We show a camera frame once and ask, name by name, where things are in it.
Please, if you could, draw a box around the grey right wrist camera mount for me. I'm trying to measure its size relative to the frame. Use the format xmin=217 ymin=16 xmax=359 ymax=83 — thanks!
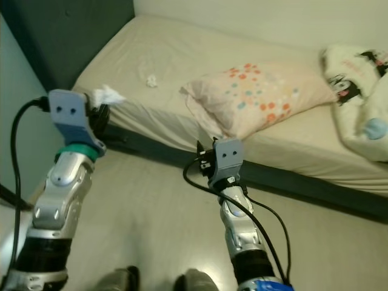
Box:
xmin=212 ymin=138 xmax=246 ymax=184

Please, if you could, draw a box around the grey right robot leg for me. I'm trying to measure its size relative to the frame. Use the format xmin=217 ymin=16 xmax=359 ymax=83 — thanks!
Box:
xmin=172 ymin=269 xmax=226 ymax=291

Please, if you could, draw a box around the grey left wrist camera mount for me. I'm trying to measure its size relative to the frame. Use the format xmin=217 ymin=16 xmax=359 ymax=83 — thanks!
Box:
xmin=48 ymin=89 xmax=101 ymax=161

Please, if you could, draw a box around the black door frame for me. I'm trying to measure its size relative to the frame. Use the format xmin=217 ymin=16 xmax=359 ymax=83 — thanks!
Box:
xmin=0 ymin=184 xmax=32 ymax=212

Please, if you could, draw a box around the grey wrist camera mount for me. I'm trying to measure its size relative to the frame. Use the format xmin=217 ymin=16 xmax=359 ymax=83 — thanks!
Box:
xmin=212 ymin=138 xmax=246 ymax=184
xmin=48 ymin=89 xmax=101 ymax=161

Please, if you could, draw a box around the pink dotted pillow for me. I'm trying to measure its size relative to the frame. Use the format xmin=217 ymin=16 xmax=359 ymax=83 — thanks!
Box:
xmin=180 ymin=60 xmax=341 ymax=142

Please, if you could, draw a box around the grey robot leg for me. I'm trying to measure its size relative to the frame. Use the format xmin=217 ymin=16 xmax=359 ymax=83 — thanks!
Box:
xmin=172 ymin=269 xmax=226 ymax=291
xmin=96 ymin=265 xmax=141 ymax=291

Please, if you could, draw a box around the grey left robot leg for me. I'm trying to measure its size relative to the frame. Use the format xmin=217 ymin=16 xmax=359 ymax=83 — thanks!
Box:
xmin=96 ymin=265 xmax=141 ymax=291

